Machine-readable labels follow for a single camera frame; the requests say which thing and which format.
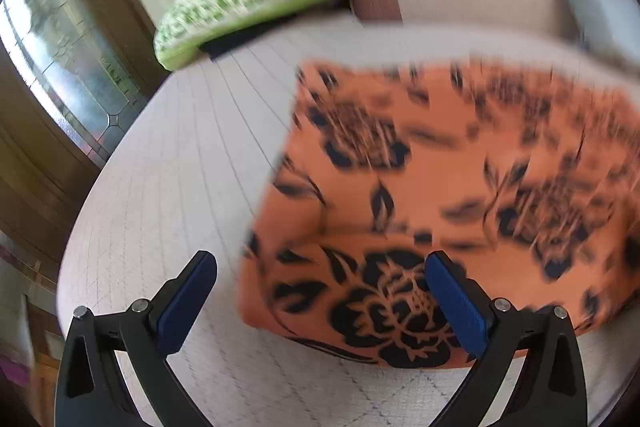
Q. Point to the wooden door with glass pane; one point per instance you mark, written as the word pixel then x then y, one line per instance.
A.
pixel 65 57

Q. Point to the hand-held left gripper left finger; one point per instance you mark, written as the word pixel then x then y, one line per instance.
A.
pixel 185 307

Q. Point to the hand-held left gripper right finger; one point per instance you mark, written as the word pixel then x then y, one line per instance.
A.
pixel 457 307

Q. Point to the orange floral cushion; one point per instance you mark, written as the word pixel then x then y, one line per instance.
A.
pixel 425 187

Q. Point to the pale quilted sofa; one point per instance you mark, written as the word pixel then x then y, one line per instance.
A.
pixel 200 147

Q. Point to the black cloth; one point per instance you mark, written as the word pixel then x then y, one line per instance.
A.
pixel 225 46

